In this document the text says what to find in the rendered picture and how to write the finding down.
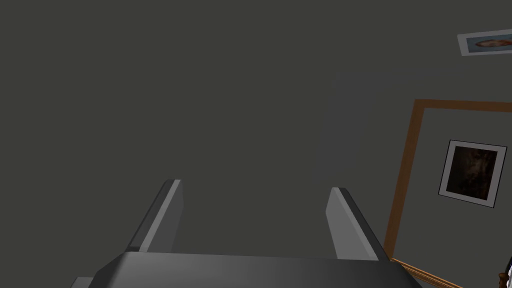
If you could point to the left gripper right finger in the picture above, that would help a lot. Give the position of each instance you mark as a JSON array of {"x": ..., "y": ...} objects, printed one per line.
[{"x": 348, "y": 228}]

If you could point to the orange picture in pale frame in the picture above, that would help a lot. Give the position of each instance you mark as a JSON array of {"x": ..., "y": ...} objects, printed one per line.
[{"x": 488, "y": 42}]

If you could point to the dark picture in white frame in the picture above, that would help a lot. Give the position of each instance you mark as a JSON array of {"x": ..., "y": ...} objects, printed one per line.
[{"x": 472, "y": 172}]

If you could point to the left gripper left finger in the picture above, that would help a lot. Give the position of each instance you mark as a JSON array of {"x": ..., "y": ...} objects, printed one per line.
[{"x": 162, "y": 224}]

